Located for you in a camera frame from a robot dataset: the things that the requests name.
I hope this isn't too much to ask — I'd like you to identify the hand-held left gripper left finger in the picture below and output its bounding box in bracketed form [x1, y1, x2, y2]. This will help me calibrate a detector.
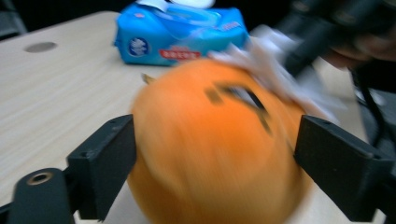
[66, 114, 138, 222]

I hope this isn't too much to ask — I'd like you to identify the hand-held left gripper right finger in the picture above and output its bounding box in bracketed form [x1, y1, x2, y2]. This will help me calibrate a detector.
[293, 115, 396, 223]

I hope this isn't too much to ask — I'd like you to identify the white wet wipe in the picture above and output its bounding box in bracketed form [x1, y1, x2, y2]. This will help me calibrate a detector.
[208, 24, 347, 123]

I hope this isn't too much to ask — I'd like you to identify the orange plush toy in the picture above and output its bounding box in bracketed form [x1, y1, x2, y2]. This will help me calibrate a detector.
[127, 59, 312, 224]

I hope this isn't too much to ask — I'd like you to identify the blue wet wipes pack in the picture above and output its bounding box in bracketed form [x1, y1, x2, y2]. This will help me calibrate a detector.
[113, 0, 250, 67]

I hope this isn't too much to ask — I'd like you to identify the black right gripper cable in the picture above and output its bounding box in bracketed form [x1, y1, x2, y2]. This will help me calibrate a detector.
[350, 68, 394, 147]

